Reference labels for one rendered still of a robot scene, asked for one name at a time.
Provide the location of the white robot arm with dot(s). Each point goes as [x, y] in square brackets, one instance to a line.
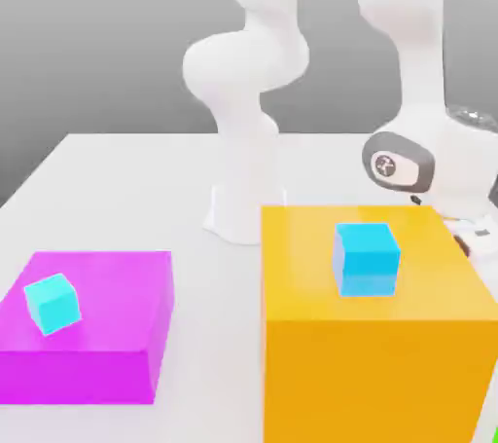
[241, 73]

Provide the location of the small blue cube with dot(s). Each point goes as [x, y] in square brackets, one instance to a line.
[367, 260]

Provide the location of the small cyan cube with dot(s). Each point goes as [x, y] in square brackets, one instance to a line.
[52, 304]

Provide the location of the large magenta box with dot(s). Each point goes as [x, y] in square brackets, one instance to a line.
[113, 334]

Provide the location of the large orange box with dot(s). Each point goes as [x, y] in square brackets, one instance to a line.
[373, 373]

